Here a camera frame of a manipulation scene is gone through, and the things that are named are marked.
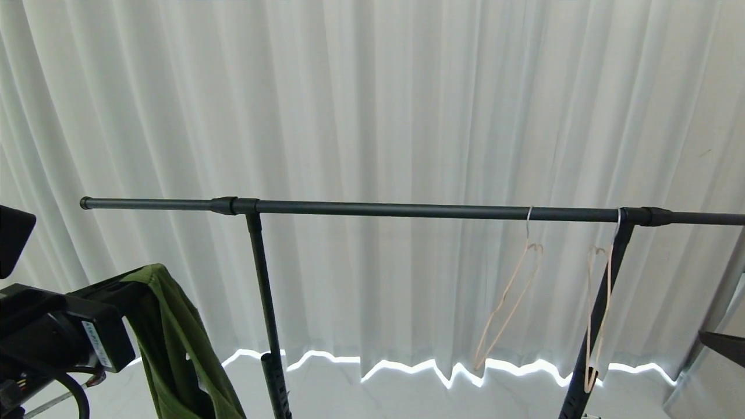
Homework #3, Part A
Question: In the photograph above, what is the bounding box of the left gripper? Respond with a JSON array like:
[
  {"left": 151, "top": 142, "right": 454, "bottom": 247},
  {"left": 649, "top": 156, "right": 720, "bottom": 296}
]
[{"left": 0, "top": 269, "right": 153, "bottom": 373}]

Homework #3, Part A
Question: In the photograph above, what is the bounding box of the black clothes rack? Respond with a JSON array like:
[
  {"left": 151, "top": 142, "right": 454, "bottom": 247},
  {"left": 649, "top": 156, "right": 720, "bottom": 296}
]
[{"left": 80, "top": 196, "right": 745, "bottom": 419}]

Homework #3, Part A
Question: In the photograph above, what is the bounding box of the green long-sleeved shirt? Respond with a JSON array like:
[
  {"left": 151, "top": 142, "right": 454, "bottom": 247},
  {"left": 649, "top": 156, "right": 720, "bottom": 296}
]
[{"left": 119, "top": 263, "right": 248, "bottom": 419}]

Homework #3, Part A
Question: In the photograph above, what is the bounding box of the pink clothes hanger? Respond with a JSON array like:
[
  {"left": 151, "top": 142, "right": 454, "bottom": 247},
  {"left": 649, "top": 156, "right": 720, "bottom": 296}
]
[
  {"left": 474, "top": 207, "right": 544, "bottom": 371},
  {"left": 585, "top": 208, "right": 622, "bottom": 393}
]

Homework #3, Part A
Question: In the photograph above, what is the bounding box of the white curtain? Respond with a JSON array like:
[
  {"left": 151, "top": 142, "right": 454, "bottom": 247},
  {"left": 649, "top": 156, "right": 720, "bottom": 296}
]
[{"left": 0, "top": 0, "right": 745, "bottom": 389}]

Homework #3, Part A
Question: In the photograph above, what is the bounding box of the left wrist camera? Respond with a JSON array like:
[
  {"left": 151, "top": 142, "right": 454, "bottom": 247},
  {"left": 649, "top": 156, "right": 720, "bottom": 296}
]
[{"left": 0, "top": 205, "right": 37, "bottom": 279}]

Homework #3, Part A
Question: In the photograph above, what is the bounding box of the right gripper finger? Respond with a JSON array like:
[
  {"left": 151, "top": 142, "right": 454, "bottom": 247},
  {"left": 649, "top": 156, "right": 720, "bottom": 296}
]
[{"left": 698, "top": 331, "right": 745, "bottom": 367}]

